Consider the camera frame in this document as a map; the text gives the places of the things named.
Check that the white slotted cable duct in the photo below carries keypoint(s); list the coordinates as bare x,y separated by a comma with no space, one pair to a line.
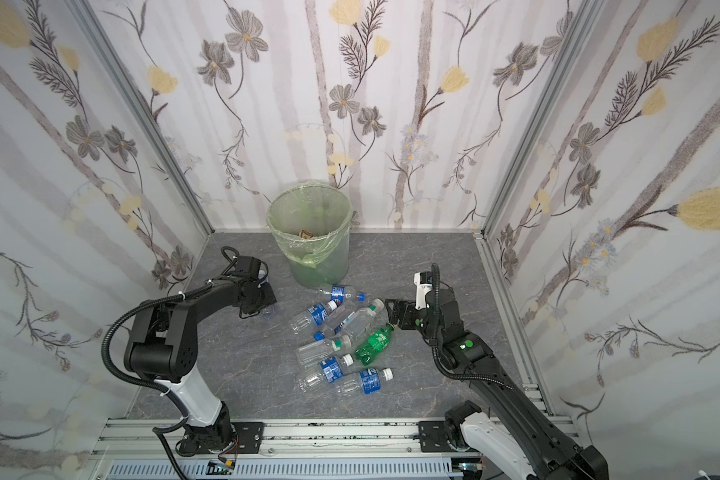
329,468

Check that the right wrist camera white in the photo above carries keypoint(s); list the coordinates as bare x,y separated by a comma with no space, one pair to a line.
424,284

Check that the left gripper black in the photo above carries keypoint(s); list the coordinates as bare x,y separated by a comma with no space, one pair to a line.
258,297

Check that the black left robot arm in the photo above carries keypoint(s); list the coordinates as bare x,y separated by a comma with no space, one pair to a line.
155,346

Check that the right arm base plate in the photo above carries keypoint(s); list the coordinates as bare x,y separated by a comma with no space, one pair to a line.
440,436

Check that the aluminium mounting rail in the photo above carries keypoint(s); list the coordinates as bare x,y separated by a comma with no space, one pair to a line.
313,438

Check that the corner aluminium profile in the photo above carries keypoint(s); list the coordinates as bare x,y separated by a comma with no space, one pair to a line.
578,33
93,31

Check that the clear bottle green ring grey cap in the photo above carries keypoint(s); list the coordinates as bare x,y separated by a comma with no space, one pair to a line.
360,320

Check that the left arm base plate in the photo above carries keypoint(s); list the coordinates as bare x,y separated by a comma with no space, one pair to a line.
235,437

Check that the clear bottle white cap green band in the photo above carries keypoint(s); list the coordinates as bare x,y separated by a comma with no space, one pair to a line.
313,353

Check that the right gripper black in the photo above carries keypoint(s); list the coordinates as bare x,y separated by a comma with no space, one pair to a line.
405,313

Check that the clear bottle purple label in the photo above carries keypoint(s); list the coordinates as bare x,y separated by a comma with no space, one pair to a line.
269,311

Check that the clear bottle blue label bottom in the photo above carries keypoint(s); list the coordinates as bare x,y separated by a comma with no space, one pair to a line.
364,382

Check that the right corner aluminium profile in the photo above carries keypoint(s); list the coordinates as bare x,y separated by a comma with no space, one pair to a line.
578,33

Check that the clear bottle blue cap pepsi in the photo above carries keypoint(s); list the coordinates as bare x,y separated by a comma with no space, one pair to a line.
342,293

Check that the mesh waste bin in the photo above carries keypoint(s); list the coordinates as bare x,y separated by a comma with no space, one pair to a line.
331,271

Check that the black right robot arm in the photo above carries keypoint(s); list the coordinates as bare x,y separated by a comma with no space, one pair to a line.
512,433

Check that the green bottle yellow cap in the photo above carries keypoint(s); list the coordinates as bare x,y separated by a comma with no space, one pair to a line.
374,345

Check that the clear bottle blue cap long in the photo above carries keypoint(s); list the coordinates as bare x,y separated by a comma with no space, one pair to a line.
333,323

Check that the left corner aluminium profile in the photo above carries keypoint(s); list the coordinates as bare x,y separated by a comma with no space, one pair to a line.
93,31

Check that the green plastic bin liner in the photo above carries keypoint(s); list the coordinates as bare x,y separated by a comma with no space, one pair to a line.
316,207

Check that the clear bottle blue label white cap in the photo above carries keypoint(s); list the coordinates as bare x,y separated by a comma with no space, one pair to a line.
313,316

